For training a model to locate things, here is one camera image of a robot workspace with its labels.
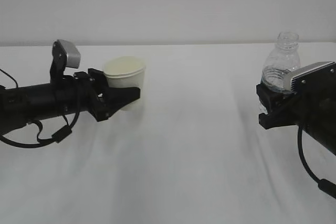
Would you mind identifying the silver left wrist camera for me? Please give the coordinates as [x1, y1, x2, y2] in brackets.
[49, 39, 81, 83]

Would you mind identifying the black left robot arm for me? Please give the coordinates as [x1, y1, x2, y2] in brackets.
[1, 68, 141, 134]

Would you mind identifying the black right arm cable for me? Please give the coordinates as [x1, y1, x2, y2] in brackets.
[297, 124, 336, 199]

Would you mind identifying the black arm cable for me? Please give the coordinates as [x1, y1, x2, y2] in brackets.
[297, 124, 336, 199]
[0, 68, 81, 149]

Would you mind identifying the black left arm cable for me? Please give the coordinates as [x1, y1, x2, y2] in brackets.
[0, 68, 81, 149]

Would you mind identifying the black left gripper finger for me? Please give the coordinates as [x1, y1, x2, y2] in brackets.
[98, 87, 140, 119]
[88, 68, 109, 90]

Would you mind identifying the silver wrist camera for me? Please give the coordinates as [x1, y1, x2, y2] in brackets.
[49, 39, 81, 83]
[286, 61, 335, 93]

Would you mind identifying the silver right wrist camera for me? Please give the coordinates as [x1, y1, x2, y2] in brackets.
[286, 61, 335, 93]

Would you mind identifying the clear plastic water bottle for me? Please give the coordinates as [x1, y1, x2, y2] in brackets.
[261, 31, 300, 96]

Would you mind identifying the white paper cup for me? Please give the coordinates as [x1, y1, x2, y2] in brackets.
[102, 56, 146, 112]

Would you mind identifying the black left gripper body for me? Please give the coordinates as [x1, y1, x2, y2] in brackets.
[54, 71, 107, 122]

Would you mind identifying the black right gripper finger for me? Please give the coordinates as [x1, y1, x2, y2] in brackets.
[258, 105, 298, 130]
[256, 83, 293, 114]

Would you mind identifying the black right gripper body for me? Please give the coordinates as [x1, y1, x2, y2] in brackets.
[281, 77, 335, 154]

